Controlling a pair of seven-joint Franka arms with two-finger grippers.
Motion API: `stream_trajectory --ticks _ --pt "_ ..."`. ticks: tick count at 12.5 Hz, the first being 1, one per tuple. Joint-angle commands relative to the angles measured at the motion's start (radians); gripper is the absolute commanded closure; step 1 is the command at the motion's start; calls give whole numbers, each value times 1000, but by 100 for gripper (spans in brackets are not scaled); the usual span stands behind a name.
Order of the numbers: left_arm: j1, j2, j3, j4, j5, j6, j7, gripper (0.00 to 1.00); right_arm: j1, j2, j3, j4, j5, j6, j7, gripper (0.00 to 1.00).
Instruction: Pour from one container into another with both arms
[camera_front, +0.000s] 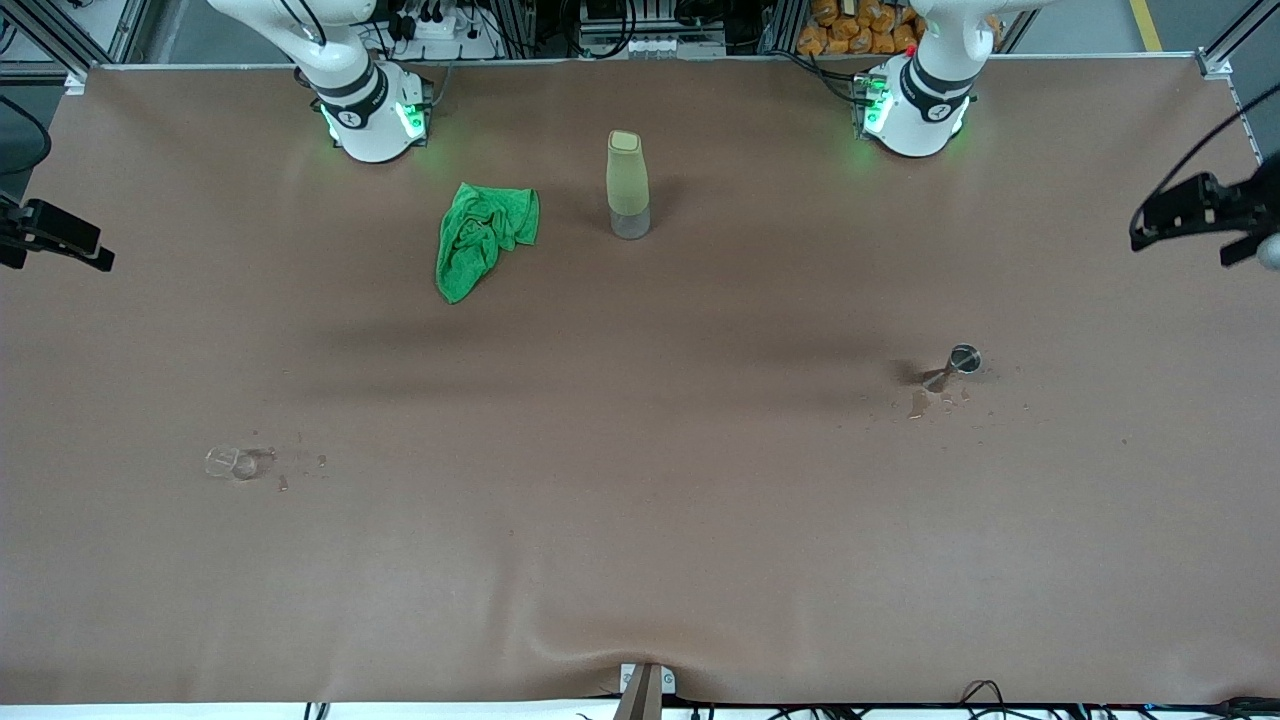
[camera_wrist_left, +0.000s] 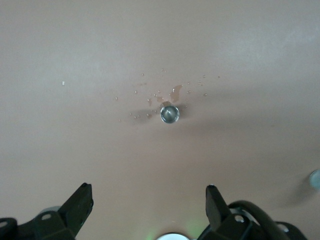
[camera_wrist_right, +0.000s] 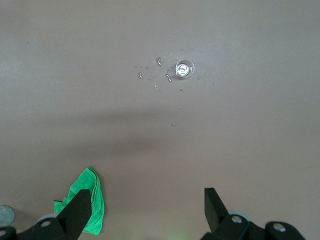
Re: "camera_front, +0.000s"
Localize clear measuring cup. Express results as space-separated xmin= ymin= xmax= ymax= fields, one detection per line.
xmin=204 ymin=445 xmax=261 ymax=482

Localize orange snack packets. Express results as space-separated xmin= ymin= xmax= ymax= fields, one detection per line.
xmin=797 ymin=0 xmax=926 ymax=56

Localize green cloth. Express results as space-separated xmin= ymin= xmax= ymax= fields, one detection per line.
xmin=435 ymin=182 xmax=541 ymax=305

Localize white power strip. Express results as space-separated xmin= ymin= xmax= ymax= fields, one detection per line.
xmin=385 ymin=8 xmax=481 ymax=46

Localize yellow-green tall bottle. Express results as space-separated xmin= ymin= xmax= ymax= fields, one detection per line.
xmin=606 ymin=130 xmax=652 ymax=241

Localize brown table cover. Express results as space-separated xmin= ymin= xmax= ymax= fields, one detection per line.
xmin=0 ymin=55 xmax=1280 ymax=706

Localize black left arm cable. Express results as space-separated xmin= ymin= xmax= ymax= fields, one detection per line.
xmin=1140 ymin=82 xmax=1280 ymax=201

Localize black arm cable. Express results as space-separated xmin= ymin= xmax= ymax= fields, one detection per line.
xmin=0 ymin=95 xmax=53 ymax=181
xmin=1140 ymin=82 xmax=1280 ymax=201

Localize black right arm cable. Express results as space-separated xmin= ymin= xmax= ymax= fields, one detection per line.
xmin=0 ymin=95 xmax=53 ymax=181

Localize aluminium frame post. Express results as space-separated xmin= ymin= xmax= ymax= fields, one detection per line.
xmin=0 ymin=0 xmax=151 ymax=79
xmin=1195 ymin=0 xmax=1280 ymax=81

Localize black floor cables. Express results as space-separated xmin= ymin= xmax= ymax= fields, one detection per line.
xmin=955 ymin=680 xmax=1280 ymax=720

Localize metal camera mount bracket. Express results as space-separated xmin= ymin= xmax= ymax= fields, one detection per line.
xmin=618 ymin=662 xmax=678 ymax=720

